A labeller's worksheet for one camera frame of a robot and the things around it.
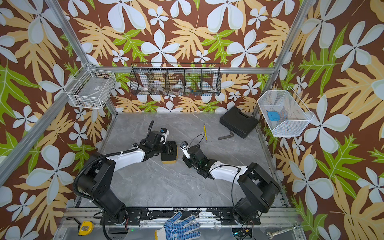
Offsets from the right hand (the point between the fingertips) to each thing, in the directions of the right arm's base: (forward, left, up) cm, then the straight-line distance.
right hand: (186, 152), depth 89 cm
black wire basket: (+41, +7, +24) cm, 48 cm away
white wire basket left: (+27, +56, +26) cm, 67 cm away
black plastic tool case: (+28, -39, -5) cm, 48 cm away
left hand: (+7, +9, 0) cm, 11 cm away
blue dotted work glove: (-39, +3, -8) cm, 39 cm away
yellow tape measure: (-38, +46, -5) cm, 60 cm away
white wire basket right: (+14, -56, +19) cm, 61 cm away
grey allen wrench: (+19, -32, -9) cm, 38 cm away
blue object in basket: (+13, -50, +17) cm, 55 cm away
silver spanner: (-40, -41, -8) cm, 58 cm away
